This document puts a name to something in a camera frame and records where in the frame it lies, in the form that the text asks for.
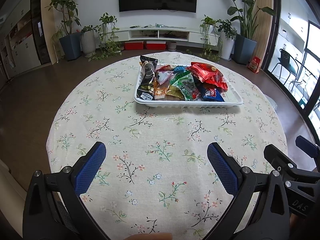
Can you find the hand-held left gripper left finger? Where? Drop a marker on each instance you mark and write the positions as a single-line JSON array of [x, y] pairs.
[[91, 167]]

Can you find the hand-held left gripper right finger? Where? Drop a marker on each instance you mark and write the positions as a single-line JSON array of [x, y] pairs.
[[222, 170]]

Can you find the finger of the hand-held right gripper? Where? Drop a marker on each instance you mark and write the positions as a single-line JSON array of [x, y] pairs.
[[277, 156], [308, 146]]

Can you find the white plastic tray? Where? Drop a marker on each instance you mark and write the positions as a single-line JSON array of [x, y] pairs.
[[187, 104]]

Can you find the blue yellow cake packet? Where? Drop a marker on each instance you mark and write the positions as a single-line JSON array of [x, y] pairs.
[[210, 93]]

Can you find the gold snack packet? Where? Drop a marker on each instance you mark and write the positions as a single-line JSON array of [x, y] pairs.
[[175, 92]]

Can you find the green snack packet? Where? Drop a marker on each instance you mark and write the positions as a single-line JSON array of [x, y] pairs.
[[185, 85]]

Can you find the red chocolate snack packet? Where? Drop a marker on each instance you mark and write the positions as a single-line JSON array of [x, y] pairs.
[[207, 73]]

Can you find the orange stick packet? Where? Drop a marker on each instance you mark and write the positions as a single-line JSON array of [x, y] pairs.
[[160, 92]]

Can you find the black gold packet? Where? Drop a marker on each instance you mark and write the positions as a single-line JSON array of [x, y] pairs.
[[147, 80]]

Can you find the light blue snack packet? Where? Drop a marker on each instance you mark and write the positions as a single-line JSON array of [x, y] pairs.
[[180, 69]]

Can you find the white pink snack packet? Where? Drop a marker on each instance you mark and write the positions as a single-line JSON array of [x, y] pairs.
[[163, 76]]

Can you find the person's left hand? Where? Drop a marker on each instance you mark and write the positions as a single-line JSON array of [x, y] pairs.
[[150, 237]]

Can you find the grey trash bin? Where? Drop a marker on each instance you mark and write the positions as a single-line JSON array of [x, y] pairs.
[[272, 103]]

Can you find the black metal chair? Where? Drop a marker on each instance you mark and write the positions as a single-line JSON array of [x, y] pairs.
[[285, 58]]

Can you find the red bag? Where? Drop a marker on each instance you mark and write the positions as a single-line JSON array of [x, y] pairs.
[[254, 65]]

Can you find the broad-leaf plant in dark pot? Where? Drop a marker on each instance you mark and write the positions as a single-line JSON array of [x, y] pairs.
[[246, 48]]

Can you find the bushy plant in white pot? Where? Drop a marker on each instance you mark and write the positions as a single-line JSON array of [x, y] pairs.
[[227, 47]]

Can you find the leafy tree in dark pot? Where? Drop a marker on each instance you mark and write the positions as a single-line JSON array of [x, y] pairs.
[[70, 46]]

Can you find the plant in ribbed pot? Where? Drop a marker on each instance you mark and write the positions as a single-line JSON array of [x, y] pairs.
[[88, 42]]

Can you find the red storage box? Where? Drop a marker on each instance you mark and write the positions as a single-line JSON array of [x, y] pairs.
[[156, 45], [134, 45]]

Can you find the white round pot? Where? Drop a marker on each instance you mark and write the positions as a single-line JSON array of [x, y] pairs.
[[172, 45]]

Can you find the white television cabinet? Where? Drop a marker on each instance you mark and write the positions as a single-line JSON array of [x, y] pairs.
[[200, 36]]

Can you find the vine plant in white pot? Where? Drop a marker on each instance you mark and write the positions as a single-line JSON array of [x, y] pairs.
[[208, 23]]

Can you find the tall trailing pothos plant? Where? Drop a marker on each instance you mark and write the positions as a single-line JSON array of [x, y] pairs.
[[107, 20]]

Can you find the pale blue small object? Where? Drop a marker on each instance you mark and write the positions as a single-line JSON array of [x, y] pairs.
[[160, 25]]

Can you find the black sliding door frame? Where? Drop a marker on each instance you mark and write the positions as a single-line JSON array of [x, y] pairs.
[[272, 30]]

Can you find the white and wood wall cabinet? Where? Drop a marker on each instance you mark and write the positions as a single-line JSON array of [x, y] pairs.
[[25, 52]]

